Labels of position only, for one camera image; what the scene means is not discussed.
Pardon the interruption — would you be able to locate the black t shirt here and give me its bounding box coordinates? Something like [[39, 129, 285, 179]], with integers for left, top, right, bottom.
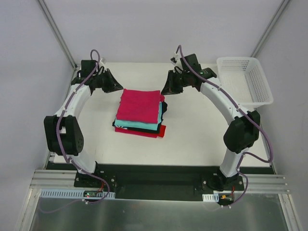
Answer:
[[112, 102, 167, 134]]

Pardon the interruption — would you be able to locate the pink t shirt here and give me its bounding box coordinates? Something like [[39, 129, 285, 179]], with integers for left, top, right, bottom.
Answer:
[[116, 89, 165, 124]]

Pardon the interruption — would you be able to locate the red t shirt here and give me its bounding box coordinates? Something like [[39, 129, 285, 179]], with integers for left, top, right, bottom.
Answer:
[[115, 125, 166, 138]]

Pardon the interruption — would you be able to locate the teal t shirt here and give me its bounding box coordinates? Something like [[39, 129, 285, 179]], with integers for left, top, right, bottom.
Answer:
[[114, 102, 162, 130]]

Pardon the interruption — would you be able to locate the white plastic laundry basket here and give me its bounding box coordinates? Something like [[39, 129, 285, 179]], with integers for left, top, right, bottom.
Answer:
[[217, 57, 273, 108]]

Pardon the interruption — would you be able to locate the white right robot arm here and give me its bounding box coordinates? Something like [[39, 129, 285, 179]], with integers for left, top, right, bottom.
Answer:
[[161, 53, 260, 192]]

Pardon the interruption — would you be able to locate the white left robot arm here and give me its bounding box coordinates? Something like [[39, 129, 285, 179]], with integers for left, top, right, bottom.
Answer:
[[44, 59, 123, 187]]

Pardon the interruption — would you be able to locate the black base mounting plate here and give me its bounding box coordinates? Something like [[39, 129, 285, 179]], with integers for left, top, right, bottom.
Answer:
[[73, 163, 250, 200]]

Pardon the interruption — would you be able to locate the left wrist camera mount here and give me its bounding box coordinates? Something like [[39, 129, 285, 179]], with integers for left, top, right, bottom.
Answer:
[[99, 58, 106, 66]]

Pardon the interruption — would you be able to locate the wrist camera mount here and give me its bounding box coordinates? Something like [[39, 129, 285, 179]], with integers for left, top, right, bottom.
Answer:
[[170, 52, 181, 66], [99, 58, 106, 66]]

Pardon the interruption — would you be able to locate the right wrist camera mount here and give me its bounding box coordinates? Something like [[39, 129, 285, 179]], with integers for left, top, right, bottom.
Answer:
[[170, 52, 181, 66]]

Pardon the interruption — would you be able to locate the right aluminium corner post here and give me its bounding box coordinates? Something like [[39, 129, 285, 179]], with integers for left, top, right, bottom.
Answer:
[[250, 0, 292, 58]]

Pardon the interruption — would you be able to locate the aluminium corner post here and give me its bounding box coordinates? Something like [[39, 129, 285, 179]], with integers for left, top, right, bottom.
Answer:
[[250, 0, 292, 58], [36, 0, 77, 69]]

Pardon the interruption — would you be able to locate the left aluminium corner post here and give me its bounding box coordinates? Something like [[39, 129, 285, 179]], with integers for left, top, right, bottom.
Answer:
[[36, 0, 77, 69]]

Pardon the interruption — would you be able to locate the aluminium frame rail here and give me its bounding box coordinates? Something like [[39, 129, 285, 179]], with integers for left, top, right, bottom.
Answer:
[[30, 169, 291, 194]]

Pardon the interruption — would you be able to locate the right white cable duct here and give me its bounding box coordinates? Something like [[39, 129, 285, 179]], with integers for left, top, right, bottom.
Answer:
[[202, 192, 219, 203]]

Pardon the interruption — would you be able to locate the white cable duct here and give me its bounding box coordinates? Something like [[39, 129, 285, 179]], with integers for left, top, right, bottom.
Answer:
[[202, 192, 219, 203], [40, 189, 116, 200]]

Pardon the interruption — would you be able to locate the left white cable duct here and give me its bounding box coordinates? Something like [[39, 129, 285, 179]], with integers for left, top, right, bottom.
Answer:
[[40, 189, 116, 200]]

